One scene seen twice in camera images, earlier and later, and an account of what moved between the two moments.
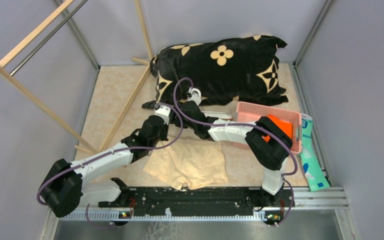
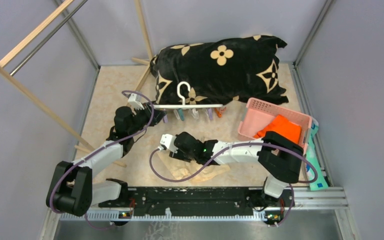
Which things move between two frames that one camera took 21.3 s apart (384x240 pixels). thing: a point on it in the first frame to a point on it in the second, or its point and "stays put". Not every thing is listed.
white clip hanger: x=195 y=95 to x=186 y=106
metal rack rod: x=16 y=68 stays put
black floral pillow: x=244 y=70 stays put
